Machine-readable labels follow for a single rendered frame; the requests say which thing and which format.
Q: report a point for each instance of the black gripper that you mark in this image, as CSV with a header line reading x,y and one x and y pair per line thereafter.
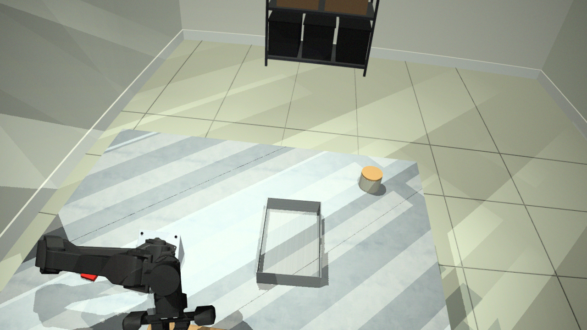
x,y
169,307

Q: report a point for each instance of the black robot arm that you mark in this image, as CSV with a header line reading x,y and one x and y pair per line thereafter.
x,y
150,265

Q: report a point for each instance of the light wooden board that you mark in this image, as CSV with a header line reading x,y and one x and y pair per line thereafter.
x,y
191,327

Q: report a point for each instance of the grey cylindrical canister with wooden lid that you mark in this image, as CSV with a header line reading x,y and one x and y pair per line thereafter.
x,y
370,179

